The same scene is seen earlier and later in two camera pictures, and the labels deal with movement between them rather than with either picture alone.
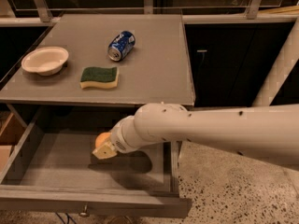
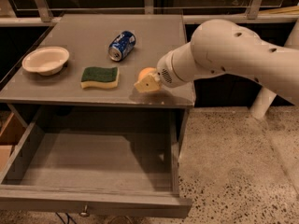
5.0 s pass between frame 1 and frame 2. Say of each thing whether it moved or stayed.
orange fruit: moved
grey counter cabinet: stayed
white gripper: moved
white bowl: stayed
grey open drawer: stayed
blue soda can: stayed
